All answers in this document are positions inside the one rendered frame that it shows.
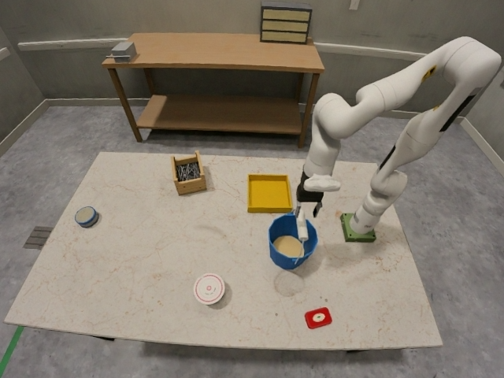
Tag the small round tin with beige lid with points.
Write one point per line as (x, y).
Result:
(86, 217)

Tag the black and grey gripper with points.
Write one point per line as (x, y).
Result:
(320, 180)

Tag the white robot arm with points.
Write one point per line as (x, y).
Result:
(465, 63)

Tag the wooden crate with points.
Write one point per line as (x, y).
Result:
(186, 181)

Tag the red rectangular tin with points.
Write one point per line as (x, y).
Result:
(318, 317)

